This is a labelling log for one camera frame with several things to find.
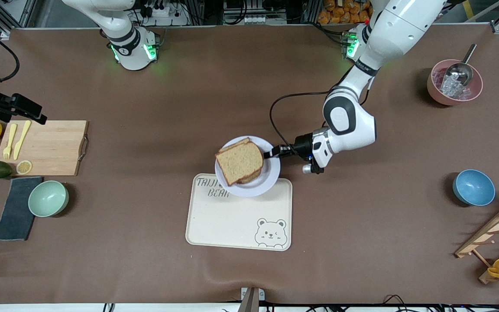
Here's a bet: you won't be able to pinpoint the mint green bowl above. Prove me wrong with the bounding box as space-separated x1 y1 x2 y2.
28 180 69 218

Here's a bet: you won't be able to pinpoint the cream bear print tray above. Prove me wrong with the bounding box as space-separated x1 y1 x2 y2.
185 173 293 252

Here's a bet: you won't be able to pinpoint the clear ice cubes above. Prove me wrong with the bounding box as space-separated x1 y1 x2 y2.
432 69 472 99

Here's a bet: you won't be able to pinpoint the plain brown bread slice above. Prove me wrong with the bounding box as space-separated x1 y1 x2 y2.
215 141 264 187

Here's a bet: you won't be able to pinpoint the metal scoop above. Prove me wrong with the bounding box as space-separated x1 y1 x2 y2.
440 43 478 92

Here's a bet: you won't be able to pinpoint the blue bowl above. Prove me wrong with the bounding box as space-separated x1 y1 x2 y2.
452 169 496 207

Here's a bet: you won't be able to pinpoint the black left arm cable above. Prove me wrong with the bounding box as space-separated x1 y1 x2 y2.
269 91 341 151

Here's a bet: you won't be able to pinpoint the wooden cup rack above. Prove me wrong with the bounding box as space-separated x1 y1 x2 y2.
454 199 499 285

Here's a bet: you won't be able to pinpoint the yellow plastic fork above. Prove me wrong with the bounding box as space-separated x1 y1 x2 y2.
3 123 18 160

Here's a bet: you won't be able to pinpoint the orange snack bags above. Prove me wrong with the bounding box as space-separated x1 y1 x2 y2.
318 0 373 24

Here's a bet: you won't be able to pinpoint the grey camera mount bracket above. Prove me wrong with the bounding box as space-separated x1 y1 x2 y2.
237 287 266 312

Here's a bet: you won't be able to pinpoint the wooden cutting board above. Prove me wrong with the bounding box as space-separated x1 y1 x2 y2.
0 120 90 177

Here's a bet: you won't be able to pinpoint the brown bread slice under egg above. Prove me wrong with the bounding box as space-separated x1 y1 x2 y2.
218 137 263 185

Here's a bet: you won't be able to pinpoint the lavender round plate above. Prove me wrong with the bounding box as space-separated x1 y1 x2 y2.
214 136 281 198

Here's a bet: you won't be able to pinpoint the dark grey cloth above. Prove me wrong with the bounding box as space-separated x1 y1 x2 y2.
0 176 43 241

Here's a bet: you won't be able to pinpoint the yellow plastic knife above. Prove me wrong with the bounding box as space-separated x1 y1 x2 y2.
13 120 32 160

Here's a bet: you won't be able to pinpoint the pink bowl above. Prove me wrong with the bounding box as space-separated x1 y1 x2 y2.
427 59 484 106

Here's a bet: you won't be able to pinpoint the white power strip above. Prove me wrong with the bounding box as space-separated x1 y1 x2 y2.
139 0 189 26

